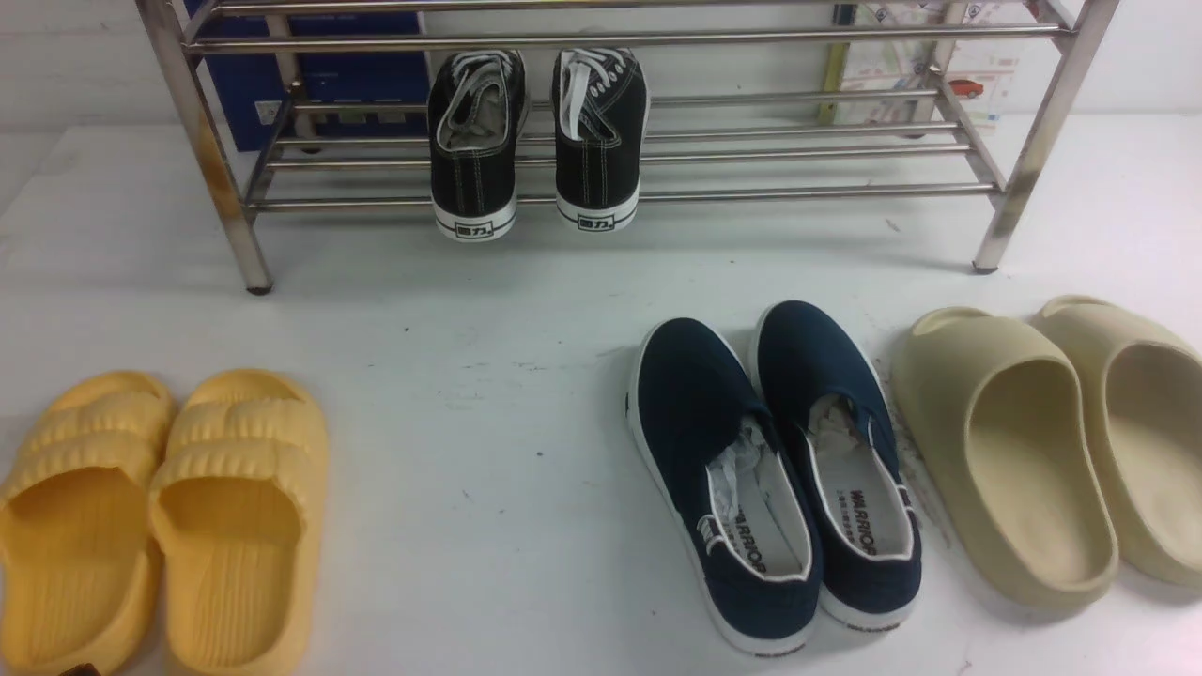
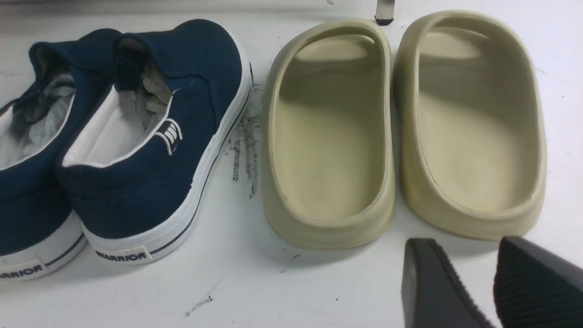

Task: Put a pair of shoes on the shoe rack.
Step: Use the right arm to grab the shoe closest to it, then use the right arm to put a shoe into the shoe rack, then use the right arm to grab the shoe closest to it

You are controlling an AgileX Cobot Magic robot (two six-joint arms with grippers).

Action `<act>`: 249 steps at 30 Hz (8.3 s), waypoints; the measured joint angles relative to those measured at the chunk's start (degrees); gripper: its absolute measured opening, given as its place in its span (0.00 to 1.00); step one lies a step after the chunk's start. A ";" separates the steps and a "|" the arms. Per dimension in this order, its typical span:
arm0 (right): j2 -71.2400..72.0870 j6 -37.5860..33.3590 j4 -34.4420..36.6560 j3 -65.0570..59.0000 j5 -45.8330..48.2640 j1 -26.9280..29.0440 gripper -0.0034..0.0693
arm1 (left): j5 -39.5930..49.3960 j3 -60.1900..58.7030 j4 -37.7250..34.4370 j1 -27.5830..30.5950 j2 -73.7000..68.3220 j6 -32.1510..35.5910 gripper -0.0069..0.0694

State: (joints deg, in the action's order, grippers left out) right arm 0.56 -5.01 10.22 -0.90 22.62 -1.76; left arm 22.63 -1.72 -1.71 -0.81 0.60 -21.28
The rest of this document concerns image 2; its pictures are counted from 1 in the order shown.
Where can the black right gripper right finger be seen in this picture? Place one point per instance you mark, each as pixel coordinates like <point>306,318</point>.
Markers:
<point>534,288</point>

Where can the beige foam slide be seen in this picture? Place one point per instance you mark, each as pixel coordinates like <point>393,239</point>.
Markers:
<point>327,166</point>
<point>474,152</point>

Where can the left beige foam slide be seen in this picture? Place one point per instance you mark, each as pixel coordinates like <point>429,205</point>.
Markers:
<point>327,166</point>

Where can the navy canvas sneaker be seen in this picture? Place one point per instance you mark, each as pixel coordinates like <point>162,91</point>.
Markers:
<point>136,169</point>
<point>39,230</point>

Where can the stainless steel shoe rack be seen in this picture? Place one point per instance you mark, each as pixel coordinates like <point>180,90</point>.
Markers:
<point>385,12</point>

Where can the right beige foam slide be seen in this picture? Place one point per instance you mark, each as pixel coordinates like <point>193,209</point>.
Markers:
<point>474,152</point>

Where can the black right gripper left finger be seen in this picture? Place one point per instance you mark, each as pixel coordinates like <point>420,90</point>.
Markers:
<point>432,293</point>

